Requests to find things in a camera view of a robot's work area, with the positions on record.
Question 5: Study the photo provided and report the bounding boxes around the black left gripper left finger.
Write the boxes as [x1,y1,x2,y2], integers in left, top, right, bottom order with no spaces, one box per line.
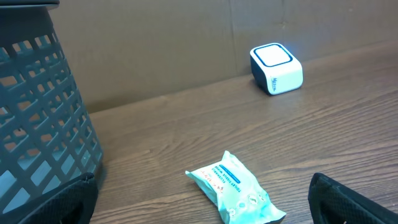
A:
[1,172,98,224]

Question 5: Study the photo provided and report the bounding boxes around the teal plastic packet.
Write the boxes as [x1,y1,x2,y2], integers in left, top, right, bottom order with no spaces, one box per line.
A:
[185,151,286,224]

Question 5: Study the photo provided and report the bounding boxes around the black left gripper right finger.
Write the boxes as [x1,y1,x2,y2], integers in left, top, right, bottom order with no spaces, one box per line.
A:
[308,172,397,224]

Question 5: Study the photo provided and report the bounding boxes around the grey plastic mesh basket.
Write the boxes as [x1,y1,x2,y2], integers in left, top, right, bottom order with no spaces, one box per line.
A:
[1,0,103,213]

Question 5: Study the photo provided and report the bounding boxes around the white barcode scanner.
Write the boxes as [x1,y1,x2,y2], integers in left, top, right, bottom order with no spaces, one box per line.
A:
[249,42,303,95]

